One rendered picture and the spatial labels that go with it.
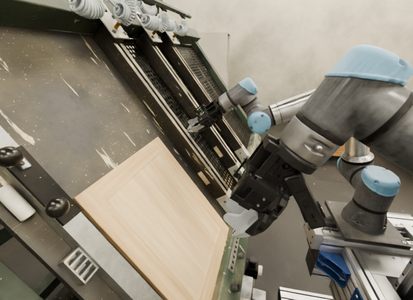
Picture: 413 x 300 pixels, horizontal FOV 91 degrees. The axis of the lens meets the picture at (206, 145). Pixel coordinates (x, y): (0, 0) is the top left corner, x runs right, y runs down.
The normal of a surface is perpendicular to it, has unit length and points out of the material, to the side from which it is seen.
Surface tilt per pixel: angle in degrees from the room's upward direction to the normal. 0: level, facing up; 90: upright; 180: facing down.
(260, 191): 90
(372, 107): 76
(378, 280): 0
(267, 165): 90
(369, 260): 0
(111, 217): 53
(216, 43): 90
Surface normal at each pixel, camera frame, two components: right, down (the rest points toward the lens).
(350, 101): -0.50, 0.19
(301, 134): -0.70, -0.01
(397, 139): -0.63, 0.46
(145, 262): 0.76, -0.46
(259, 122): -0.13, 0.41
